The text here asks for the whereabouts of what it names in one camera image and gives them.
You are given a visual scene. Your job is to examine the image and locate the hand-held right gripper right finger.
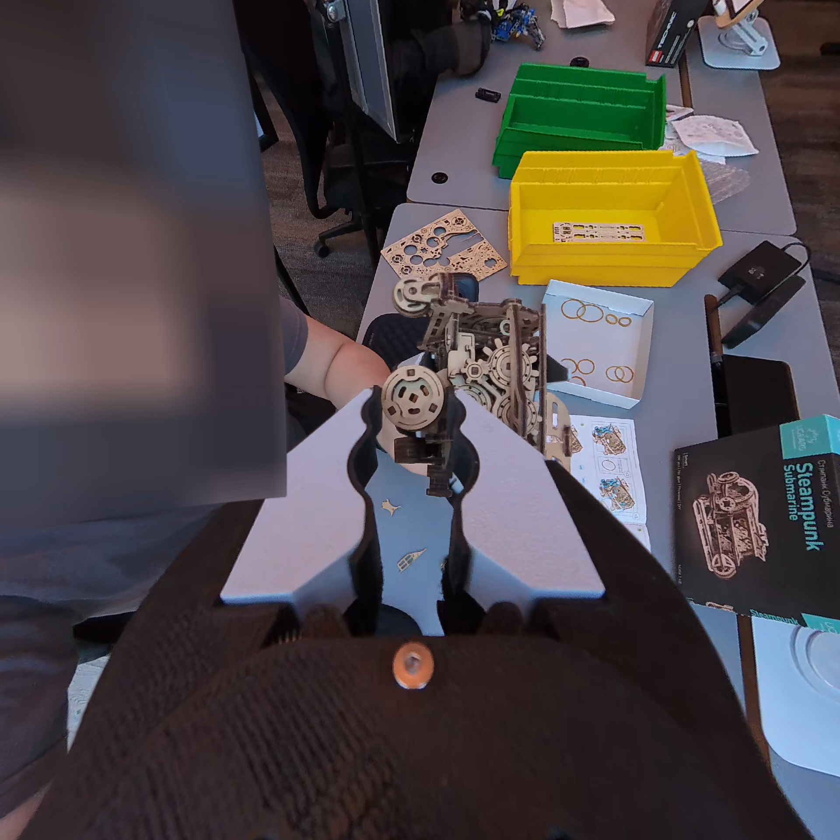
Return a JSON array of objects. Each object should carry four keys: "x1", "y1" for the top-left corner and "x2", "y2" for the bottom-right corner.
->
[{"x1": 438, "y1": 391, "x2": 606, "y2": 614}]

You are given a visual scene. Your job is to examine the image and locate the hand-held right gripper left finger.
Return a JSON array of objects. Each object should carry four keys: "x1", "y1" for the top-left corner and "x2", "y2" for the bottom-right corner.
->
[{"x1": 220, "y1": 386, "x2": 387, "y2": 621}]

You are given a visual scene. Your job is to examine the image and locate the wooden gear model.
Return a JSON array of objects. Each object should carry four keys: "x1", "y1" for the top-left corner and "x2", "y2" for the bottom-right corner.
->
[{"x1": 381, "y1": 272, "x2": 572, "y2": 496}]

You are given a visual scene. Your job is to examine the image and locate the person's left forearm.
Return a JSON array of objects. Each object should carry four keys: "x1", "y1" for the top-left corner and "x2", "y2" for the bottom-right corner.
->
[{"x1": 285, "y1": 298, "x2": 392, "y2": 411}]

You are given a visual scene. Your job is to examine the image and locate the blue and black toy model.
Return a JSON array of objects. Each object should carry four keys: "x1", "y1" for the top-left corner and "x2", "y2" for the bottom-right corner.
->
[{"x1": 459, "y1": 0, "x2": 547, "y2": 51}]

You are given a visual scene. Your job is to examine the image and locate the large punched wooden part sheet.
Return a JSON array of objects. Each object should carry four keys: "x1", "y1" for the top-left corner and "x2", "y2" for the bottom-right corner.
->
[{"x1": 381, "y1": 209, "x2": 509, "y2": 282}]

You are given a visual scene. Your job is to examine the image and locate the instruction booklet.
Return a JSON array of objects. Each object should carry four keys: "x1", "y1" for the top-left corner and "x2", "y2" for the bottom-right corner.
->
[{"x1": 567, "y1": 415, "x2": 652, "y2": 549}]

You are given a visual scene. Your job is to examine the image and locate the black office chair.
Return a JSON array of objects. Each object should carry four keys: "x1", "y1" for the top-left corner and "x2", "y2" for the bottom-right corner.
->
[{"x1": 262, "y1": 0, "x2": 424, "y2": 258}]

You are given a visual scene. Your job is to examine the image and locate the white cardboard tray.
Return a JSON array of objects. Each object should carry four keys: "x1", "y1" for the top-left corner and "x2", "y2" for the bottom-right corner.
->
[{"x1": 541, "y1": 279, "x2": 655, "y2": 409}]

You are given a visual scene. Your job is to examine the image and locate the yellow plastic bin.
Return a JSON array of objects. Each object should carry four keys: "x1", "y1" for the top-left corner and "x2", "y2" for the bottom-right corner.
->
[{"x1": 507, "y1": 150, "x2": 724, "y2": 288}]

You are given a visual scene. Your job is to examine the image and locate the group of tan rubber bands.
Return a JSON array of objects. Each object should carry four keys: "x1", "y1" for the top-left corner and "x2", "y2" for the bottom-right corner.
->
[{"x1": 561, "y1": 298, "x2": 636, "y2": 387}]

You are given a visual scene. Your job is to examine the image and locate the black and teal kit box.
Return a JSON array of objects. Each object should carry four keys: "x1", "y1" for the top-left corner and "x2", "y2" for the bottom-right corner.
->
[{"x1": 672, "y1": 413, "x2": 840, "y2": 634}]

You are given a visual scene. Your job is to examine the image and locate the small wooden part sheet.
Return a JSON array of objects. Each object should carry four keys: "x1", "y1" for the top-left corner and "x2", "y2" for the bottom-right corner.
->
[{"x1": 553, "y1": 222, "x2": 645, "y2": 244}]

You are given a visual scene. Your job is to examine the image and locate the black tablet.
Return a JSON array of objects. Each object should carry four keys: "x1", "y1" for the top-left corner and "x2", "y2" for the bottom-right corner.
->
[{"x1": 712, "y1": 354, "x2": 800, "y2": 438}]

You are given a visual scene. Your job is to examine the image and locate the grey monitor panel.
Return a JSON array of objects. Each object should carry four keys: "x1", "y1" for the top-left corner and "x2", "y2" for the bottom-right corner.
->
[{"x1": 318, "y1": 0, "x2": 403, "y2": 143}]

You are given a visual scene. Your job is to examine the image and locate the green plastic bin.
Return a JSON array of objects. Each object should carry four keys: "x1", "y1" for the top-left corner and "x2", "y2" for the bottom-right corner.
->
[{"x1": 492, "y1": 62, "x2": 667, "y2": 179}]

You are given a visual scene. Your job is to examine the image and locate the black flat device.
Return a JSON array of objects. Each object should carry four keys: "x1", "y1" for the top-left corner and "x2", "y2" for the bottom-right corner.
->
[{"x1": 722, "y1": 276, "x2": 807, "y2": 350}]

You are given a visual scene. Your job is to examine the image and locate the black power adapter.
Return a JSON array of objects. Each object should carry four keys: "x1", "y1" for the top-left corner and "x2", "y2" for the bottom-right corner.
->
[{"x1": 717, "y1": 241, "x2": 805, "y2": 290}]

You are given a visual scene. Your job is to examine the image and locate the clear plastic bag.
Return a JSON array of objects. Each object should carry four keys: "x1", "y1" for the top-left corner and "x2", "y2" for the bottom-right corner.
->
[{"x1": 699, "y1": 163, "x2": 751, "y2": 206}]

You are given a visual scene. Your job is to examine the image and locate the crumpled white paper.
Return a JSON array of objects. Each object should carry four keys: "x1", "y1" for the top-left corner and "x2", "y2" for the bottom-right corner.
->
[{"x1": 550, "y1": 0, "x2": 616, "y2": 29}]

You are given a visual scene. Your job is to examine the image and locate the white printed paper sheets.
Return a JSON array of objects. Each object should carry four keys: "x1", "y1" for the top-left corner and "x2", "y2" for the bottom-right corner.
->
[{"x1": 664, "y1": 105, "x2": 760, "y2": 165}]

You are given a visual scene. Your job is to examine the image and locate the black box with red label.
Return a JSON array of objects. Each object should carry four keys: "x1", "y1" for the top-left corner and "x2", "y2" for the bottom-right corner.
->
[{"x1": 645, "y1": 0, "x2": 713, "y2": 67}]

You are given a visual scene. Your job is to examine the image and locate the white stand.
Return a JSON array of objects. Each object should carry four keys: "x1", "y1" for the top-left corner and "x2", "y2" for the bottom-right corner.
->
[{"x1": 697, "y1": 0, "x2": 782, "y2": 70}]

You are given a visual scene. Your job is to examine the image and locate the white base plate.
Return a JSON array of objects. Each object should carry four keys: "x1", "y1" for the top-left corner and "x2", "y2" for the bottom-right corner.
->
[{"x1": 750, "y1": 617, "x2": 840, "y2": 770}]

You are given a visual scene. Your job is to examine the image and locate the black cable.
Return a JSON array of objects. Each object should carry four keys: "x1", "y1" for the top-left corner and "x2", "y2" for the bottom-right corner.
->
[{"x1": 784, "y1": 241, "x2": 840, "y2": 284}]

